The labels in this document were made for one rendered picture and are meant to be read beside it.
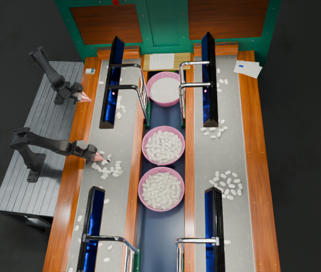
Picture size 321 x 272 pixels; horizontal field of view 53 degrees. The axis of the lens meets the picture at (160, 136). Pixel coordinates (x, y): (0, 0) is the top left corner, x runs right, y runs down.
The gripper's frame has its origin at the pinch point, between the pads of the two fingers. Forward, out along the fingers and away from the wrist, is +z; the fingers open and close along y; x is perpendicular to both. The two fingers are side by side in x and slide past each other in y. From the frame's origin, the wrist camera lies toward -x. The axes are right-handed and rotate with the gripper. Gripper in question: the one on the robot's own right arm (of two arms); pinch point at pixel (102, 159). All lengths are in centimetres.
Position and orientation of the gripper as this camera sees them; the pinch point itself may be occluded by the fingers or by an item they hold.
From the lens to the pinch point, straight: 203.6
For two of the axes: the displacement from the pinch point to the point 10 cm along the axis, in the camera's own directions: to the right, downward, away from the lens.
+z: 8.1, 3.2, 4.9
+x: -5.9, 3.5, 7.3
